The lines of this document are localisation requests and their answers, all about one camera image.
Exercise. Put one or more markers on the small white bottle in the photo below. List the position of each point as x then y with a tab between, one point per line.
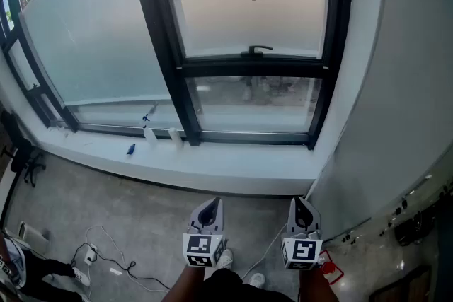
175	138

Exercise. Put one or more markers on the black window frame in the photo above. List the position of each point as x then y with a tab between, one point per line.
152	28

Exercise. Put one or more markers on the red white floor sign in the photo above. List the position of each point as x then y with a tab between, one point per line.
329	268

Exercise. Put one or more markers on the tall white cabinet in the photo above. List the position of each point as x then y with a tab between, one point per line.
407	81

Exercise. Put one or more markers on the white floor device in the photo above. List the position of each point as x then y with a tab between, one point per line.
32	233

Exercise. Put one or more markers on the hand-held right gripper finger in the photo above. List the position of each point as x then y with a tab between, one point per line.
291	222
316	222

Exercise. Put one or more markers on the person's black clothing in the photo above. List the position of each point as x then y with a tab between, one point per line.
244	290

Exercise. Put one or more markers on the small blue object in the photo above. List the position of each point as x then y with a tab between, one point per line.
131	149

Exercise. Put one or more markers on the white power strip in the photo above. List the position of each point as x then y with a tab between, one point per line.
90	254

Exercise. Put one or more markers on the person's right white shoe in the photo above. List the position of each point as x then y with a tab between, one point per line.
257	280

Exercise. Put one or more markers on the brown wooden board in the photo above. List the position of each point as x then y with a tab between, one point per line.
403	288

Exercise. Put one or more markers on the black office chair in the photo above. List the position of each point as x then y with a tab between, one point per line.
19	152

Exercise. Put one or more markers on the person's left white shoe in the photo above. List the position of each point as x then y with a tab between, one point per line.
225	259

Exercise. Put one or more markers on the person's white shoe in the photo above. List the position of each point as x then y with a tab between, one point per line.
257	280
225	259

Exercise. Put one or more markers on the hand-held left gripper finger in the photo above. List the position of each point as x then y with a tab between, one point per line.
221	222
195	222

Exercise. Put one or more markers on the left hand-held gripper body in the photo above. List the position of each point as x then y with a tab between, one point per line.
198	245

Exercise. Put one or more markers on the white paper scrap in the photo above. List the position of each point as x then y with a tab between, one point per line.
115	271

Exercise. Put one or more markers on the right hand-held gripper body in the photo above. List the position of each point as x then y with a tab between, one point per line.
302	251

